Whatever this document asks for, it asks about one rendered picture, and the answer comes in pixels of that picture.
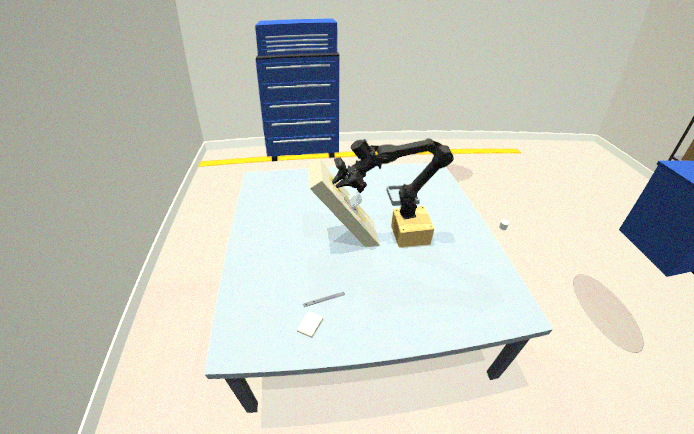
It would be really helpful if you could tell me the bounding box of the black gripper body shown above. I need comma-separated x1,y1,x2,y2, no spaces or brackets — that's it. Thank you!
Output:
334,157,368,193

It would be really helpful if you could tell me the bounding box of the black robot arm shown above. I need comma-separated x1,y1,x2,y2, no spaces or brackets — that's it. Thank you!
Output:
349,139,454,220

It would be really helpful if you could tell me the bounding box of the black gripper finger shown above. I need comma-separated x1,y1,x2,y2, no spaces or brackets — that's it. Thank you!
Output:
332,170,345,184
336,176,354,188

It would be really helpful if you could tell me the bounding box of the grey narrow bar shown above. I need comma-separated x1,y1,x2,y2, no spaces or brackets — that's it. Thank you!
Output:
303,291,345,307

